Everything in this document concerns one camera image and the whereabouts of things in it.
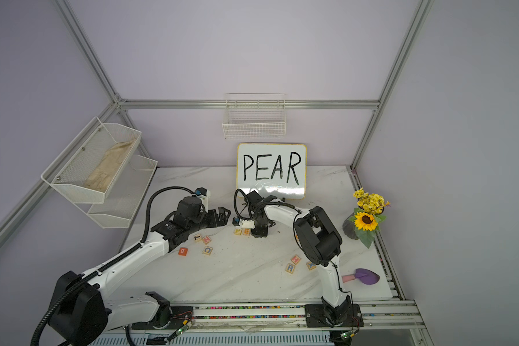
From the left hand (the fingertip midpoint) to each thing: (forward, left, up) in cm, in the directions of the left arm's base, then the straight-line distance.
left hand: (220, 215), depth 84 cm
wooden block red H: (-13, -30, -13) cm, 36 cm away
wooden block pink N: (-4, +8, -13) cm, 16 cm away
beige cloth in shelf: (+8, +41, +16) cm, 45 cm away
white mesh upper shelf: (+12, +46, +18) cm, 51 cm away
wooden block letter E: (-4, -11, -5) cm, 12 cm away
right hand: (+1, -12, -14) cm, 19 cm away
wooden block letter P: (0, -6, -14) cm, 15 cm away
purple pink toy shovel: (-19, -56, -13) cm, 61 cm away
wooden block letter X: (-15, -36, -14) cm, 42 cm away
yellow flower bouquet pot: (-7, -52, +8) cm, 53 cm away
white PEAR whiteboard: (+28, -24, -3) cm, 37 cm away
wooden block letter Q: (-9, +6, -13) cm, 17 cm away
